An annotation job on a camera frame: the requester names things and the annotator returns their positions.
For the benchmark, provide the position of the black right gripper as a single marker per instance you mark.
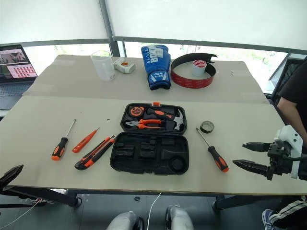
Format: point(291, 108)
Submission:
point(279, 154)

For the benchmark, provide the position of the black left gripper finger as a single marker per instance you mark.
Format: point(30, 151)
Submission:
point(12, 173)

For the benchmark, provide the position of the black electrical tape roll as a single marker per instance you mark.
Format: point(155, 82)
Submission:
point(207, 129)

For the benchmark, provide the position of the orange voltage tester pen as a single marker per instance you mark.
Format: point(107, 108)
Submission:
point(82, 143)

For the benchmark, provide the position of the large orange black utility knife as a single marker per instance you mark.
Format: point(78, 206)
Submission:
point(90, 160)

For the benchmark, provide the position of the black plastic tool case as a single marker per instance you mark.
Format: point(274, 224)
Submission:
point(148, 153)

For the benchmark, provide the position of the person's bare forearm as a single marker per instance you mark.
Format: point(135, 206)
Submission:
point(286, 112)

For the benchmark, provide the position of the blue grey sneaker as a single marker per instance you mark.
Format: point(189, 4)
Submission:
point(266, 219)

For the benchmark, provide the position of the black white striped trouser leg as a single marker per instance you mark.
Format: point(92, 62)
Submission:
point(290, 213)

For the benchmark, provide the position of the person in black shirt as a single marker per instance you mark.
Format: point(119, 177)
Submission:
point(296, 81)

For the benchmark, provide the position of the black office chair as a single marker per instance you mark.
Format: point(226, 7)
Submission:
point(280, 74)

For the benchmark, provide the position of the red black curled tape strip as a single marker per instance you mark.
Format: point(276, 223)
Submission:
point(192, 82)

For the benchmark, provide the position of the silver rounded robot leg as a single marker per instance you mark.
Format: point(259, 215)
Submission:
point(178, 218)
point(124, 220)

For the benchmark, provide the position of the open laptop computer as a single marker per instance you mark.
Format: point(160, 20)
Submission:
point(14, 72)

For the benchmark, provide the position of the white tape roll red print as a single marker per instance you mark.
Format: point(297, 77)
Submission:
point(198, 69)

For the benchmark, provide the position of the small black floor object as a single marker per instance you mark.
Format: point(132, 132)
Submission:
point(137, 198)

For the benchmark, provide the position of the orange black tape measure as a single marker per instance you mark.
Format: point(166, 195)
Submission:
point(136, 111)

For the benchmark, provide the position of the blue boxing glove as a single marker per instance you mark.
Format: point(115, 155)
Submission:
point(156, 69)

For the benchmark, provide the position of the clear plastic measuring cup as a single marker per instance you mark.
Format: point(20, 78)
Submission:
point(105, 69)

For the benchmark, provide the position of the white glue gun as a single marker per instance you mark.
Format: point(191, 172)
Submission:
point(124, 65)

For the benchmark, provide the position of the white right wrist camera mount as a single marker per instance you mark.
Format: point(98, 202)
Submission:
point(290, 137)

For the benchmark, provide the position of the grey window frame post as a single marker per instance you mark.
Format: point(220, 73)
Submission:
point(109, 26)

